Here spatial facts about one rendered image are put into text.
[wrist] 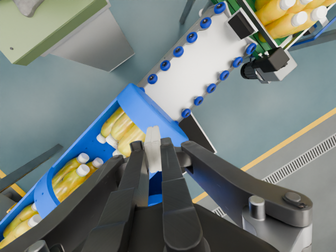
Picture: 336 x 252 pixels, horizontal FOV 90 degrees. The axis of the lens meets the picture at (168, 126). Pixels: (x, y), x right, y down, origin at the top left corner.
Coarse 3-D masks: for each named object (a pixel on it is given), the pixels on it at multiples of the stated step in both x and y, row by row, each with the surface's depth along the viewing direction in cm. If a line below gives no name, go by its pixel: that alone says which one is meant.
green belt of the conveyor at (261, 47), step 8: (216, 0) 71; (224, 0) 70; (232, 0) 70; (248, 0) 71; (232, 8) 72; (256, 32) 74; (256, 40) 75; (280, 40) 76; (256, 48) 76; (264, 48) 76; (256, 56) 79
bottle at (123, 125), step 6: (126, 114) 55; (120, 120) 56; (126, 120) 55; (114, 126) 56; (120, 126) 55; (126, 126) 56; (114, 132) 56; (120, 132) 56; (114, 138) 58; (120, 138) 57
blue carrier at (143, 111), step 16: (128, 96) 48; (144, 96) 53; (112, 112) 64; (128, 112) 47; (144, 112) 45; (160, 112) 53; (96, 128) 64; (144, 128) 46; (160, 128) 46; (176, 128) 53; (80, 144) 65; (96, 144) 71; (176, 144) 51; (64, 160) 65; (48, 176) 55; (32, 192) 65; (48, 192) 51; (16, 208) 65; (48, 208) 50; (0, 224) 64; (0, 240) 70
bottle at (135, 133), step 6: (132, 126) 54; (126, 132) 54; (132, 132) 52; (138, 132) 52; (126, 138) 52; (132, 138) 52; (138, 138) 52; (144, 138) 52; (120, 144) 53; (126, 144) 52; (120, 150) 53; (126, 150) 53
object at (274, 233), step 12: (252, 204) 7; (264, 204) 7; (252, 216) 7; (264, 216) 7; (252, 228) 7; (264, 228) 6; (276, 228) 6; (288, 228) 6; (300, 228) 6; (264, 240) 6; (276, 240) 6; (288, 240) 6; (300, 240) 6
